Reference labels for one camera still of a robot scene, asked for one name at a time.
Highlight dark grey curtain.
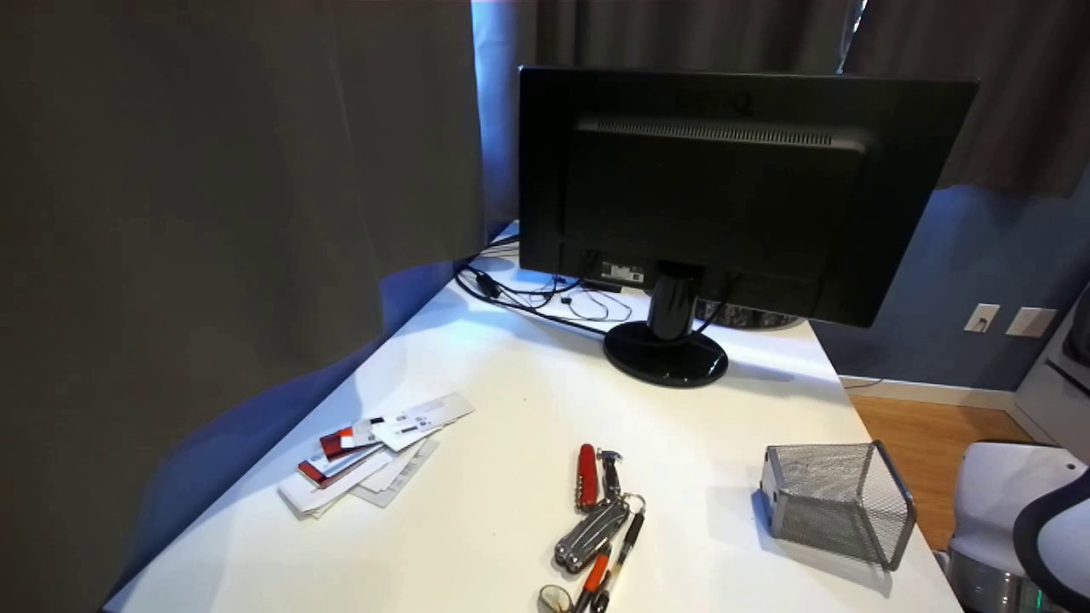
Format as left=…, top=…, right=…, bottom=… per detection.
left=0, top=0, right=480, bottom=613

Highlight red pocket knife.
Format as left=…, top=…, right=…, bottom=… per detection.
left=575, top=443, right=600, bottom=512

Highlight black computer monitor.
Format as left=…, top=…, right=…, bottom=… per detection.
left=518, top=66, right=979, bottom=326

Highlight black cables on desk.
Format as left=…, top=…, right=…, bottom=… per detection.
left=453, top=231, right=641, bottom=339

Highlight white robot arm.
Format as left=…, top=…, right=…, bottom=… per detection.
left=939, top=443, right=1090, bottom=613

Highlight white wall switch plate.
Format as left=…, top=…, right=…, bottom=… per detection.
left=1007, top=307, right=1055, bottom=339

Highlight silver mesh pen basket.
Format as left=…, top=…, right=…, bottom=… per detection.
left=761, top=443, right=915, bottom=574

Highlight white and red cards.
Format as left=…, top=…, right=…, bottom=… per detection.
left=277, top=396, right=471, bottom=518

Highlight black round monitor stand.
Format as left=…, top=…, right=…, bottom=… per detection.
left=603, top=265, right=729, bottom=390

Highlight white wall outlet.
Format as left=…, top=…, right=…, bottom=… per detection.
left=965, top=302, right=1003, bottom=335

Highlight grey multitool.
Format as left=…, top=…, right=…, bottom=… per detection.
left=552, top=451, right=647, bottom=577

